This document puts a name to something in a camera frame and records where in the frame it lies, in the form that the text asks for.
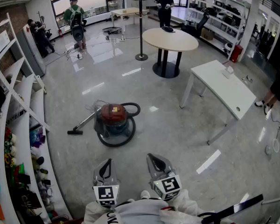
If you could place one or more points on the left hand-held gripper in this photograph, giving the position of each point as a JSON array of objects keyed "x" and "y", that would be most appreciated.
[{"x": 106, "y": 193}]

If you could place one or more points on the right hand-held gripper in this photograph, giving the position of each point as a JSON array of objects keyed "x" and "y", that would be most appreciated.
[{"x": 166, "y": 186}]

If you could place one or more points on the red canister vacuum cleaner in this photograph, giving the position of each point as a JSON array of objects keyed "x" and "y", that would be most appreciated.
[{"x": 113, "y": 115}]

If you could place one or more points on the person's right forearm white sleeve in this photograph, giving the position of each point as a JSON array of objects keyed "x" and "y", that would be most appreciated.
[{"x": 185, "y": 202}]

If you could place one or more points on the person's left forearm white sleeve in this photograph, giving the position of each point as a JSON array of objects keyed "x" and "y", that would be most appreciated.
[{"x": 94, "y": 212}]

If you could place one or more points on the person's white shoe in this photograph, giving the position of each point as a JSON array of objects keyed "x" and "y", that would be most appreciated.
[{"x": 145, "y": 194}]

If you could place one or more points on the person's white torso clothing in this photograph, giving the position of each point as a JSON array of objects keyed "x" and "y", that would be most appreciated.
[{"x": 142, "y": 212}]

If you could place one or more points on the purple shiny decoration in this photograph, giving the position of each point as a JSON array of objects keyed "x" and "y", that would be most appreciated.
[{"x": 37, "y": 137}]

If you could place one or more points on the black flat bar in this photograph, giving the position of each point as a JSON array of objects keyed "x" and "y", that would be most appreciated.
[{"x": 235, "y": 207}]

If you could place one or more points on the yellow sunflower bunch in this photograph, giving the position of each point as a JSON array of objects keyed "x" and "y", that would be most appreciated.
[{"x": 9, "y": 160}]

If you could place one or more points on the white rectangular desk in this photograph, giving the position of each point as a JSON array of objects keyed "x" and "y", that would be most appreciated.
[{"x": 221, "y": 90}]

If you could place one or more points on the white shelving unit with clutter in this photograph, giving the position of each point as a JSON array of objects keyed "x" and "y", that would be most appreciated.
[{"x": 21, "y": 101}]

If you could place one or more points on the small white box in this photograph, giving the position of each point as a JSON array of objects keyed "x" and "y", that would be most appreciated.
[{"x": 229, "y": 71}]

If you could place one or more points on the small white floor parts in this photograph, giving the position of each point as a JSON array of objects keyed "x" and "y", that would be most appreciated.
[{"x": 247, "y": 79}]

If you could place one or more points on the round beige table black legs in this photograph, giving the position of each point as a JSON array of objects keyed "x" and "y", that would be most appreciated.
[{"x": 170, "y": 41}]

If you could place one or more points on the black coat rack stand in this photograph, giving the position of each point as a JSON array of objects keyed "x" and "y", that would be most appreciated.
[{"x": 141, "y": 31}]

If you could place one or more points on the red box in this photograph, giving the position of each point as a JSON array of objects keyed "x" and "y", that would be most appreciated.
[{"x": 236, "y": 53}]

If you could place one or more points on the white round appliance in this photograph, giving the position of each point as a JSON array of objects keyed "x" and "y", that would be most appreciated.
[{"x": 228, "y": 47}]

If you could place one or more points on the black bag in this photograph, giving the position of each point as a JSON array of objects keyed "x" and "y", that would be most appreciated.
[{"x": 167, "y": 29}]

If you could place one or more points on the grey metal cabinet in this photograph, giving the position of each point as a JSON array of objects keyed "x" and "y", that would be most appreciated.
[{"x": 31, "y": 52}]

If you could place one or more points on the cardboard box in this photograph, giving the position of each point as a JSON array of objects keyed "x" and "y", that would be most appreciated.
[{"x": 206, "y": 34}]

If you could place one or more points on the red fire extinguisher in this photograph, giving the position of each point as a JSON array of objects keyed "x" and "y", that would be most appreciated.
[{"x": 60, "y": 33}]

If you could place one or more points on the black upright machine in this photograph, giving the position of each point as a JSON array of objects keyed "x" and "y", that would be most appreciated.
[{"x": 198, "y": 24}]

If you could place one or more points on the white shelving unit with appliances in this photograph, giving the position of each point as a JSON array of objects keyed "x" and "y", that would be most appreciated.
[{"x": 220, "y": 29}]

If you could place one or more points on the beige rectangular table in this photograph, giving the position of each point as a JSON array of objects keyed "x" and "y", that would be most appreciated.
[{"x": 128, "y": 11}]

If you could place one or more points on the white carton box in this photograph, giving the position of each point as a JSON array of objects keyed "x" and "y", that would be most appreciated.
[{"x": 1, "y": 41}]

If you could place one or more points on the white column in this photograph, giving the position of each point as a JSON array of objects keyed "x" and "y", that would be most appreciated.
[{"x": 249, "y": 20}]

